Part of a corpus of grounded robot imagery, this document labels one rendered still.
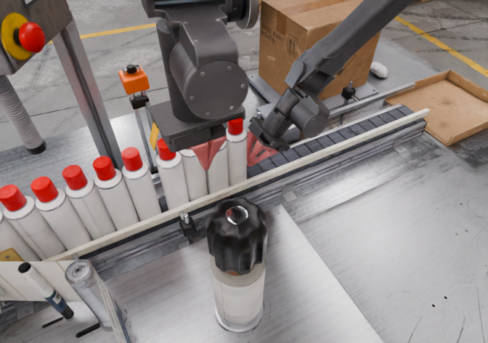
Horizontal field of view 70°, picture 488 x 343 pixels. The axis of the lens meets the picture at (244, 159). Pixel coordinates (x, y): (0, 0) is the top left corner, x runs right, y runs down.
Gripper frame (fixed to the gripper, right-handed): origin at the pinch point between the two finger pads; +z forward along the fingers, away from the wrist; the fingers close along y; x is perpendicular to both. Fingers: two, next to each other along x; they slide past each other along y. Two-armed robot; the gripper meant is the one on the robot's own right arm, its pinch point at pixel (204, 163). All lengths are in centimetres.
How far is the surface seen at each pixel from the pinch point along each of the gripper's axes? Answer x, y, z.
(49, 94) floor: 236, -40, 111
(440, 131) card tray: 14, 81, 36
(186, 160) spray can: 18.6, 2.1, 16.4
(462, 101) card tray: 21, 100, 36
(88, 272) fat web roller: -0.2, -19.5, 12.8
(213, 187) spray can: 18.2, 7.0, 27.0
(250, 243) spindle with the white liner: -12.1, 0.6, 3.6
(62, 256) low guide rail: 16.2, -26.6, 27.4
